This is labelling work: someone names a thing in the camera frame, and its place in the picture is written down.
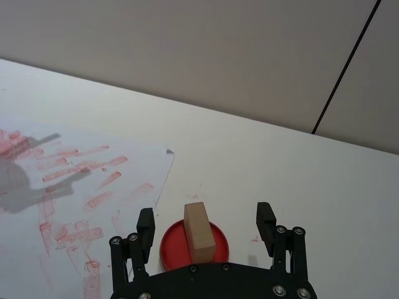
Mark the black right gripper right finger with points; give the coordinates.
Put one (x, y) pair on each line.
(265, 224)

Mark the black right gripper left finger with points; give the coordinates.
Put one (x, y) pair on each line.
(146, 230)

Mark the round red ink pad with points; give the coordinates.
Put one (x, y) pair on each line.
(174, 246)

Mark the tan wooden stamp block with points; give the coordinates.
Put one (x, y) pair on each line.
(199, 233)

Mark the white paper with red stamps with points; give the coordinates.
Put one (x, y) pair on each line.
(131, 174)

